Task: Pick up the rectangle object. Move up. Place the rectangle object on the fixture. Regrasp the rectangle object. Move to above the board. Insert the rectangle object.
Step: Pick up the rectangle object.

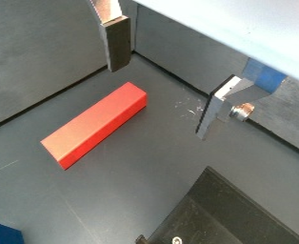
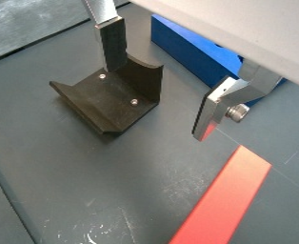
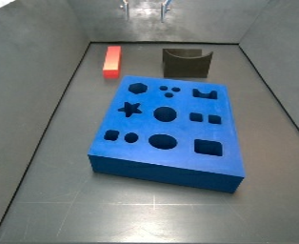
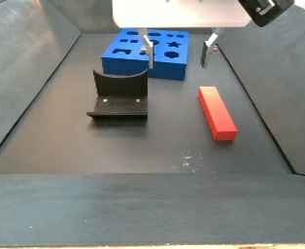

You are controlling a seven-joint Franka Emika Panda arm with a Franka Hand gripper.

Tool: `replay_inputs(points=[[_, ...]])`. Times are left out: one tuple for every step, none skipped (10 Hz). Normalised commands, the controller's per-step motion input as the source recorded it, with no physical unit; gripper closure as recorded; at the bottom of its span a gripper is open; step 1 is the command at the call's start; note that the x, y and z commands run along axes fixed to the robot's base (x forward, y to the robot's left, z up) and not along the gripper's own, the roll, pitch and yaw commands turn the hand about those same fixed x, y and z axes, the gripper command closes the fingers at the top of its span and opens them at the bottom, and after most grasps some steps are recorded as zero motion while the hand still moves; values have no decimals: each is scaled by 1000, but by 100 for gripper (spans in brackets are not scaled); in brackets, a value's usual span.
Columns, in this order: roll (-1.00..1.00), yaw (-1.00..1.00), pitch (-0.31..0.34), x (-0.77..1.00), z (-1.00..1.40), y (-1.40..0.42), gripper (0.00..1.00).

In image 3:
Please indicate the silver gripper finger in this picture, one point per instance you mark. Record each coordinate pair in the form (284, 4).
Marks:
(166, 8)
(126, 9)

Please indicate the red rectangular block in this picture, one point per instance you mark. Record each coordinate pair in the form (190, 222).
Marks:
(112, 62)

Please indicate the black curved fixture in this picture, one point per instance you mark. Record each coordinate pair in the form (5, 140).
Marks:
(186, 63)

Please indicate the blue foam shape board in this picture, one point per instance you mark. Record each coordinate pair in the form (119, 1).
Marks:
(168, 132)

